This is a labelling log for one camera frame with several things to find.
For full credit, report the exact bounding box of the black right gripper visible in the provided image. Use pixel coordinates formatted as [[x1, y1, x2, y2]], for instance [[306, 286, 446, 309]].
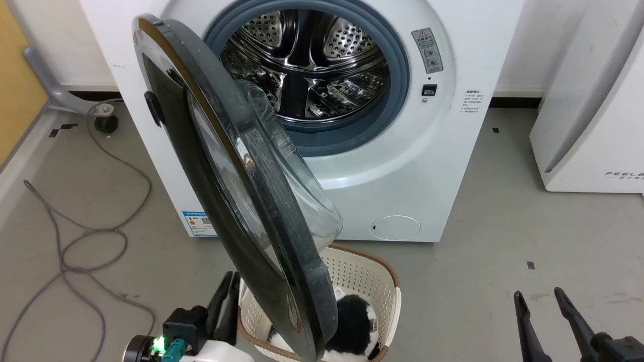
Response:
[[513, 287, 644, 362]]

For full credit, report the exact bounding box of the grey warning sticker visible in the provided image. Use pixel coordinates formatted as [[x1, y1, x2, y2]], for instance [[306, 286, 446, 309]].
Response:
[[411, 28, 444, 74]]

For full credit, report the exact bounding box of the cream perforated laundry basket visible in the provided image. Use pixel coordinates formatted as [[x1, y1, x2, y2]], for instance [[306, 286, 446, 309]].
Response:
[[236, 243, 403, 362]]

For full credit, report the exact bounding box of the black and white plush toy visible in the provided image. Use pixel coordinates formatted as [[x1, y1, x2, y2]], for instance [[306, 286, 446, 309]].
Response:
[[268, 294, 381, 362]]

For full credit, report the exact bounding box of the steel washing machine drum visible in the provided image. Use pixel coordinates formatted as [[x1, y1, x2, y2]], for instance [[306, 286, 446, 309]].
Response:
[[220, 9, 391, 124]]

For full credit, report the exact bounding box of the blue energy label sticker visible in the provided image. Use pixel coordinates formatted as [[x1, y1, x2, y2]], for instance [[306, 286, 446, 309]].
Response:
[[182, 211, 218, 238]]

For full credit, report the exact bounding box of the grey floor cable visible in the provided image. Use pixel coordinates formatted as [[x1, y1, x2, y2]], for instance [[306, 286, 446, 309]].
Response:
[[0, 100, 157, 362]]

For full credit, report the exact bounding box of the round drain filter cover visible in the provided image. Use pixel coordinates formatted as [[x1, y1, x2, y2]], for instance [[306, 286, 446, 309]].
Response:
[[370, 215, 422, 241]]

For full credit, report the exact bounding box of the yellow wooden panel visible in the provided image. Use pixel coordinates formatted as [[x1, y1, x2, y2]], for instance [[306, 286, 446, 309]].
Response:
[[0, 0, 49, 167]]

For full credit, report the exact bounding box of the black caster wheel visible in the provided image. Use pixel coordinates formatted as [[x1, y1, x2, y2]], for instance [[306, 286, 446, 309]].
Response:
[[94, 115, 119, 134]]

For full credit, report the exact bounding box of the grey rubber door gasket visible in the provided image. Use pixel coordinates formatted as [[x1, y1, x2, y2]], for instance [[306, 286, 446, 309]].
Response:
[[203, 0, 411, 157]]

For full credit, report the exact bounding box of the grey curved furniture leg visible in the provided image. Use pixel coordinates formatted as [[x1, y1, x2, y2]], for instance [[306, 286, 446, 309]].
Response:
[[23, 46, 115, 118]]

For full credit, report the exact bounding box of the dark round washing machine door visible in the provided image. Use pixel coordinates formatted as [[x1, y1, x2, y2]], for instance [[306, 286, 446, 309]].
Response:
[[132, 14, 344, 362]]

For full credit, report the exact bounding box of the white appliance with grey stripe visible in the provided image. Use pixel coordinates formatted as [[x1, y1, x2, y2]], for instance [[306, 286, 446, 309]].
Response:
[[529, 0, 644, 195]]

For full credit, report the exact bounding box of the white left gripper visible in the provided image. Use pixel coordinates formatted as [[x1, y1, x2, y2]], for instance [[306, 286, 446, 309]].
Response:
[[179, 271, 255, 362]]

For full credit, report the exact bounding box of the white front-load washing machine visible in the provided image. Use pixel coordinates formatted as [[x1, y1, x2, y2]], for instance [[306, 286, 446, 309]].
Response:
[[79, 0, 527, 243]]

